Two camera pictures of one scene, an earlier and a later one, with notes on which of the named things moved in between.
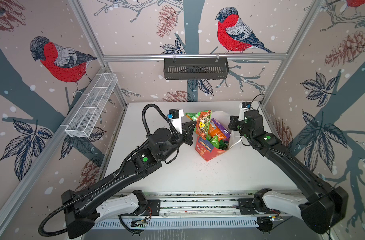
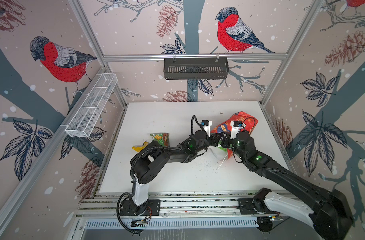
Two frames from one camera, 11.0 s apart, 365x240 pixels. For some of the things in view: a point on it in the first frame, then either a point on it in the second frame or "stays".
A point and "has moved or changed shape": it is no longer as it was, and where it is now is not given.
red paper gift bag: [205, 148] has moved or changed shape
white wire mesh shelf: [82, 123] stays
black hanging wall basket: [193, 69] stays
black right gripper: [234, 122] to [225, 143]
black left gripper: [187, 132] to [214, 141]
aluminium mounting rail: [197, 205] stays
